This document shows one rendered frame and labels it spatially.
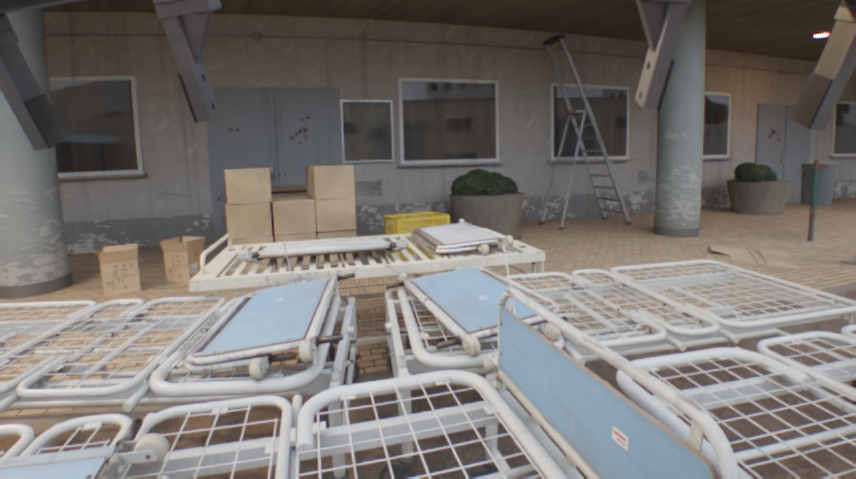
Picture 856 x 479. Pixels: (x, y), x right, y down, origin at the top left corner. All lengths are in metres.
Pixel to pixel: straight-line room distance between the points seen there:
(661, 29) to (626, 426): 0.66
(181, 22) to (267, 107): 6.20
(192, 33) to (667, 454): 0.80
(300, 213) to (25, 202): 2.51
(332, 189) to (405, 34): 3.51
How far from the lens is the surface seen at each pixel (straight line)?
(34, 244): 5.13
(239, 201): 4.11
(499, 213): 5.77
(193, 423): 2.27
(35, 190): 5.11
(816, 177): 7.06
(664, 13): 0.37
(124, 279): 4.67
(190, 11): 0.36
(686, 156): 6.53
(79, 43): 7.40
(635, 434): 0.83
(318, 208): 4.16
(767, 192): 9.57
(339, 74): 6.67
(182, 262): 4.71
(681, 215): 6.58
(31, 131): 0.44
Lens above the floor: 1.13
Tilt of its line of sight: 7 degrees down
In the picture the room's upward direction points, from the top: 1 degrees counter-clockwise
